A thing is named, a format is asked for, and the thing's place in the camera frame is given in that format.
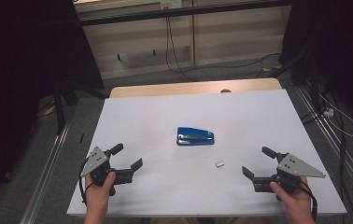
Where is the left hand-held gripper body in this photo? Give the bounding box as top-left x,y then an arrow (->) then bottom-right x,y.
80,146 -> 134,197

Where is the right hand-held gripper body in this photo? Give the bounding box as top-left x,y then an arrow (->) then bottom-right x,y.
252,151 -> 327,202

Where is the blue stapler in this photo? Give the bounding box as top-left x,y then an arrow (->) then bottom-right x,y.
176,126 -> 216,147

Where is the person's left hand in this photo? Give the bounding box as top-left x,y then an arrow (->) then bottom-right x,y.
84,171 -> 117,214

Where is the person's right hand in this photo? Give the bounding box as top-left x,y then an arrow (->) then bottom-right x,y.
269,175 -> 316,218

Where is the white table cover sheet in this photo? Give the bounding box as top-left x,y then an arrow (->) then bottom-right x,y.
66,89 -> 347,217

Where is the black metal stand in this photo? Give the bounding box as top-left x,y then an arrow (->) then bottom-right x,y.
52,83 -> 79,135

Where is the wooden table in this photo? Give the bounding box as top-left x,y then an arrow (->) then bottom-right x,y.
108,77 -> 283,99

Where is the black curtain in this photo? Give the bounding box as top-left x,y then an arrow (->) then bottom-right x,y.
277,0 -> 353,133
0,0 -> 106,218

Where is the beige wooden cabinet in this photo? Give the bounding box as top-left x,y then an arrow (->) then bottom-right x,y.
73,0 -> 292,80

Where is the black horizontal bar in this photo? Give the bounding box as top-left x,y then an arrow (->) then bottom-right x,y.
78,0 -> 292,27

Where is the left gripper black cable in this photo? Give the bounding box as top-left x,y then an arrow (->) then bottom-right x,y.
78,158 -> 95,207

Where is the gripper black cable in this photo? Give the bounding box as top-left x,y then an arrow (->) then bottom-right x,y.
299,179 -> 319,221
78,158 -> 95,207

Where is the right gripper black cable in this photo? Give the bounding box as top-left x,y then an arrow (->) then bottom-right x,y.
299,179 -> 319,221

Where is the thick black floor cable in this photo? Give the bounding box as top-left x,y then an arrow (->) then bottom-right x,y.
329,89 -> 353,224

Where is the metal floor rail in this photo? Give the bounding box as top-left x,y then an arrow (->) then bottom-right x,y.
295,84 -> 353,213
19,120 -> 72,224

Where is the white cable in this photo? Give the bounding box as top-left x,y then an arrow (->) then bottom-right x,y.
318,92 -> 353,139

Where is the hanging black cable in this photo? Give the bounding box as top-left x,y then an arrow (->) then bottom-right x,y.
164,16 -> 195,82

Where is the white wall outlet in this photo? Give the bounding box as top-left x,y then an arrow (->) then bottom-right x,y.
160,0 -> 183,10

